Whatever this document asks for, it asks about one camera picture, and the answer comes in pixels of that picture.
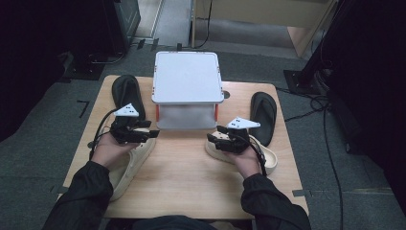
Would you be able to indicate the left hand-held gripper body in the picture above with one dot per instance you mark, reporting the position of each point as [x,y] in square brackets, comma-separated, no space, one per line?
[126,132]

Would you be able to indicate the black floor base plate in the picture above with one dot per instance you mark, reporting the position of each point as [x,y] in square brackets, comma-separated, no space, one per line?
[86,68]

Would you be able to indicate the light wooden cabinet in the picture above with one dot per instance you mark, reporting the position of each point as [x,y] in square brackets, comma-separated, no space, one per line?
[265,12]

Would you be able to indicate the grey tape strip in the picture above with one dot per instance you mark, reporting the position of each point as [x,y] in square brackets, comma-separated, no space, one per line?
[301,193]

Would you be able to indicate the black cabinet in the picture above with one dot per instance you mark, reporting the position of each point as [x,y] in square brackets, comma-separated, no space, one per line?
[124,22]

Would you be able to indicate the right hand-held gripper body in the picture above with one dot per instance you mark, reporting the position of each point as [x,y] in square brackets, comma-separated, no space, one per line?
[237,140]

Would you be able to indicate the black sandal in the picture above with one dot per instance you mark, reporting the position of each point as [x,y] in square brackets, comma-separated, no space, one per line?
[126,89]
[263,111]

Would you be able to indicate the beige clog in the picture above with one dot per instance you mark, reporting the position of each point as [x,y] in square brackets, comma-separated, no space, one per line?
[269,159]
[134,163]

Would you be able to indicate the person's lap dark clothing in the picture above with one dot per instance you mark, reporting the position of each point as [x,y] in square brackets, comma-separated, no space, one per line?
[172,223]

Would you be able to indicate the black metal stand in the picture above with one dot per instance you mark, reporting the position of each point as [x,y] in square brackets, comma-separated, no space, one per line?
[303,80]

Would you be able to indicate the person's left hand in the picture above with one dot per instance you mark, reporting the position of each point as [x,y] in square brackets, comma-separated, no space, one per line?
[108,151]

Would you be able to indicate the white storage box with lid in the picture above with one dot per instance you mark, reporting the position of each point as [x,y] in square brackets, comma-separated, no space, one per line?
[188,76]

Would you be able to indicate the person's right hand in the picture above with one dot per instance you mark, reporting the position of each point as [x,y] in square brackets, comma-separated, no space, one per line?
[247,163]

